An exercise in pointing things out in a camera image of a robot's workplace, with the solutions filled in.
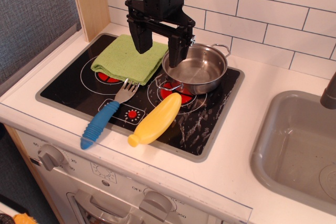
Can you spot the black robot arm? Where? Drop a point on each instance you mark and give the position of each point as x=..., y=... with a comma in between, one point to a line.
x=163, y=17

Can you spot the grey oven knob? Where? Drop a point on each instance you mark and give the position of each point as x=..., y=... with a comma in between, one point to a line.
x=156, y=205
x=50, y=157

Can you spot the wooden side post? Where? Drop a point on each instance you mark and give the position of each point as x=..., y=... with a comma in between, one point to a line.
x=94, y=17

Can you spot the grey sink basin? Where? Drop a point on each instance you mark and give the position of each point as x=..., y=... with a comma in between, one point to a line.
x=294, y=154

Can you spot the grey oven door handle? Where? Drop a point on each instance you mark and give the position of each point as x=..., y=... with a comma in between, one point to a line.
x=98, y=207

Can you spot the fork with blue handle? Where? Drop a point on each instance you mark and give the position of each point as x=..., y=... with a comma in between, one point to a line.
x=101, y=119

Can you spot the black toy stove top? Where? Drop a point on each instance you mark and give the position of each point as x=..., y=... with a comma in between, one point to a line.
x=80, y=91

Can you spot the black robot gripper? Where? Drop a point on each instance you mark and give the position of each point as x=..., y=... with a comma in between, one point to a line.
x=141, y=12

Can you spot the grey faucet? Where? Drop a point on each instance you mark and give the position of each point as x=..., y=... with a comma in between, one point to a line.
x=328, y=99

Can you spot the yellow plastic banana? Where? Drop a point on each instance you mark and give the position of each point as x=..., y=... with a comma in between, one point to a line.
x=157, y=121

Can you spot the stainless steel pot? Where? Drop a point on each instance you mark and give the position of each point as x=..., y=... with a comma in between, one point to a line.
x=200, y=73

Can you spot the right grey oven knob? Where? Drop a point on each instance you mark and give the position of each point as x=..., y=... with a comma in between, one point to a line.
x=156, y=205

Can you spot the left grey oven knob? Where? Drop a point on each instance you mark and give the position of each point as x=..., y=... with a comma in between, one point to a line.
x=50, y=157

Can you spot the yellow object at corner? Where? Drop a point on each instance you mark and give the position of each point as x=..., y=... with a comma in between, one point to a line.
x=23, y=219

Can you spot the green folded cloth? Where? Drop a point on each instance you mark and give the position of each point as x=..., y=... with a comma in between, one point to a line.
x=120, y=60

